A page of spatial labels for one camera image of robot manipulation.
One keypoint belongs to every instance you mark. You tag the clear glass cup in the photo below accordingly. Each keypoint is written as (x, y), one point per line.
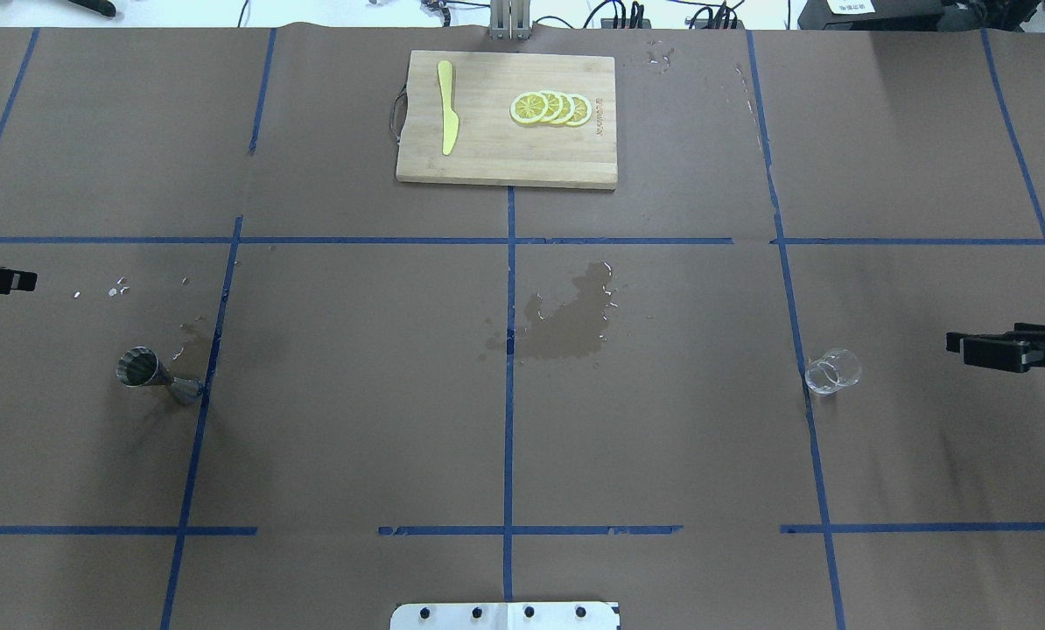
(833, 371)

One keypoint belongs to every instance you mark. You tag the steel jigger measuring cup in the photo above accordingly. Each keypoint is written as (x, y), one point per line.
(140, 367)

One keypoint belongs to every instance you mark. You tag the back lemon slice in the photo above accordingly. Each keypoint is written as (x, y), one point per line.
(582, 111)

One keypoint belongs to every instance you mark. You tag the lemon slice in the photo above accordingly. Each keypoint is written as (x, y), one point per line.
(529, 108)
(582, 111)
(568, 107)
(554, 106)

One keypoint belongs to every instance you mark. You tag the yellow plastic knife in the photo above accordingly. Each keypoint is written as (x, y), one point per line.
(450, 119)

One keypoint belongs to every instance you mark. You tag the wooden cutting board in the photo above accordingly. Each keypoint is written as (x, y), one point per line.
(494, 150)

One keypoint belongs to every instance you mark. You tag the front lemon slice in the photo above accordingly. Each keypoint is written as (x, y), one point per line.
(529, 108)

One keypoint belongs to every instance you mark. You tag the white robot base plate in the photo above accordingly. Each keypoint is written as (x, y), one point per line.
(508, 615)

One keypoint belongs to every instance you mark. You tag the aluminium frame post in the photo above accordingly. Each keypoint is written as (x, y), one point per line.
(510, 19)

